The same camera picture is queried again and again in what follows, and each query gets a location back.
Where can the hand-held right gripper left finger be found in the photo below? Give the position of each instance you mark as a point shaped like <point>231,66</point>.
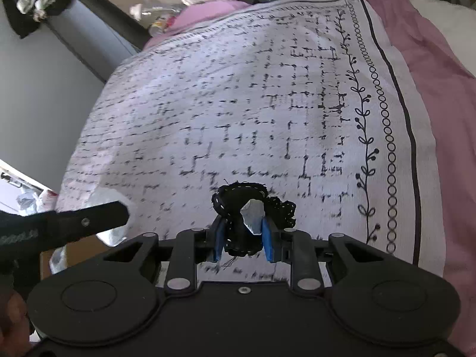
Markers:
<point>219,238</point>

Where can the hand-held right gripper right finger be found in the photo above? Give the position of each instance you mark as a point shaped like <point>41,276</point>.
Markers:
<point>267,240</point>

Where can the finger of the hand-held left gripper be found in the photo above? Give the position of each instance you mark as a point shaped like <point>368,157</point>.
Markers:
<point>89,221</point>

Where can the black item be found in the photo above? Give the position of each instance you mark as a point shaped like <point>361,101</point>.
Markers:
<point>111,197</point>

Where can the brown cardboard box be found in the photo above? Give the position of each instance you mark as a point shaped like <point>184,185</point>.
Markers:
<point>52,264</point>

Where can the black scrunchie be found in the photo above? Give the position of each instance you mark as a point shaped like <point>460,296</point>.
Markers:
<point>238,197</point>

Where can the person's left hand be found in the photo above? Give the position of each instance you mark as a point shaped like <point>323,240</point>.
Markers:
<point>13,316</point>

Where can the grey plastic bag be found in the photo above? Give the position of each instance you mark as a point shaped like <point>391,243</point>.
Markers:
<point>28,200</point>

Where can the white red plastic bag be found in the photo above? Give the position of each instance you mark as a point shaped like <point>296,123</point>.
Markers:
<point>48,198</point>

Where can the white black printed blanket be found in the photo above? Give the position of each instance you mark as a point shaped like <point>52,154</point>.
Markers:
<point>260,81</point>

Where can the grey door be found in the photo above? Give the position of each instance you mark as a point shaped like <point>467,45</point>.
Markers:
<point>85,44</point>

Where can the pink bed sheet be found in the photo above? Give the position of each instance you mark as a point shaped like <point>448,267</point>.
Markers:
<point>446,119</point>

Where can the hanging black white jacket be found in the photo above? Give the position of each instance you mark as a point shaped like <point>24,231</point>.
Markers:
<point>33,3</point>

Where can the clear plastic bottle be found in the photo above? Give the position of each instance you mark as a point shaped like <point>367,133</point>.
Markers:
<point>160,7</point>

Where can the white pillow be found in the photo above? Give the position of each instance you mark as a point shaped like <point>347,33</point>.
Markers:
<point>446,26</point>

